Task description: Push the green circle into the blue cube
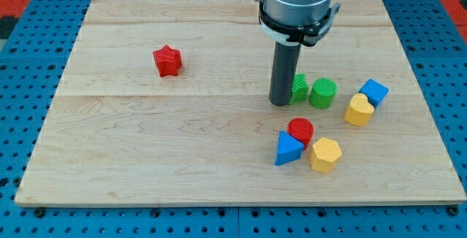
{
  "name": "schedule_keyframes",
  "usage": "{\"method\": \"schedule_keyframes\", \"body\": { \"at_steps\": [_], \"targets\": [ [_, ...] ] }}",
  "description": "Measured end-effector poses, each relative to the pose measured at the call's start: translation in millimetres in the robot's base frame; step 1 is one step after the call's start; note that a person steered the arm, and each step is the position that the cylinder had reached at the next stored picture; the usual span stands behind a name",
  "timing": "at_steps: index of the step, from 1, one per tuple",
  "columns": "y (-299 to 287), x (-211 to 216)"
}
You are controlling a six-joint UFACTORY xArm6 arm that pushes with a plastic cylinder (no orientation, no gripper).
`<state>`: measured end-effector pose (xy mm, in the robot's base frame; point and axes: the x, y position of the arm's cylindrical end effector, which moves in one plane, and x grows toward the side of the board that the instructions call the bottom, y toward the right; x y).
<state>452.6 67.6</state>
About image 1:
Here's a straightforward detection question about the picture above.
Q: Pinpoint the green star block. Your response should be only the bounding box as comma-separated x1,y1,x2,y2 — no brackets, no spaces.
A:
288,73,309,105

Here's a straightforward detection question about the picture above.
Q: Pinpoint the red circle block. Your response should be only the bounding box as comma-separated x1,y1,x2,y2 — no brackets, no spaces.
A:
287,118,314,149

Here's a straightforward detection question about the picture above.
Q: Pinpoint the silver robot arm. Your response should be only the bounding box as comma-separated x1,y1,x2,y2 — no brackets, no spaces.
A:
255,0,340,47

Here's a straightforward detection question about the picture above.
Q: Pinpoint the wooden board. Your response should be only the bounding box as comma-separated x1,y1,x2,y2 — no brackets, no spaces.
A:
15,0,466,208

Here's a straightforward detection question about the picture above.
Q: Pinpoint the blue cube block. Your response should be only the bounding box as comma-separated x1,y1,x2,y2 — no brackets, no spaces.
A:
359,79,389,109

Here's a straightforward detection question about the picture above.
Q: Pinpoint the yellow hexagon block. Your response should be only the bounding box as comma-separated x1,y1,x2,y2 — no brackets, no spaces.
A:
309,137,342,173

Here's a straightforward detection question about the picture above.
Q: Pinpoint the red star block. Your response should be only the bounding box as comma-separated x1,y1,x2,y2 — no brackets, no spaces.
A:
153,45,182,77

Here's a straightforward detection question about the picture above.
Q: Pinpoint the blue triangle block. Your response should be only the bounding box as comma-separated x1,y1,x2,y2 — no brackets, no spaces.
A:
274,131,304,166

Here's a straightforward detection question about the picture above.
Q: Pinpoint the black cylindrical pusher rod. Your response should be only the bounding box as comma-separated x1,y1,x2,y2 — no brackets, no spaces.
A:
269,42,301,106

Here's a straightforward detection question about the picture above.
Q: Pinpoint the yellow heart block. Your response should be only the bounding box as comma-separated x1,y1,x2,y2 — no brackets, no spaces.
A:
344,93,375,126

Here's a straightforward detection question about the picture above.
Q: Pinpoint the green circle block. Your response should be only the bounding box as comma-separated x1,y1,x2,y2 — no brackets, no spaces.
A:
309,77,337,110

